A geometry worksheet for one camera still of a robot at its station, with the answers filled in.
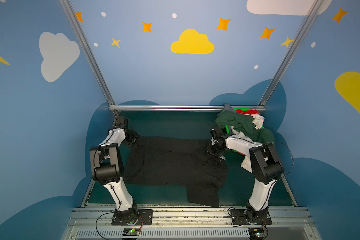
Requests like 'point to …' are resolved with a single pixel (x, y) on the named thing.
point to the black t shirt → (170, 162)
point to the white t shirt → (258, 120)
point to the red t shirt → (247, 111)
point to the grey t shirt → (227, 107)
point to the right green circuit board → (256, 232)
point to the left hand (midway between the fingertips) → (139, 137)
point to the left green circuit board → (131, 232)
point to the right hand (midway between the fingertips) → (208, 152)
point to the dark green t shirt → (245, 122)
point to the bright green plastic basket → (227, 127)
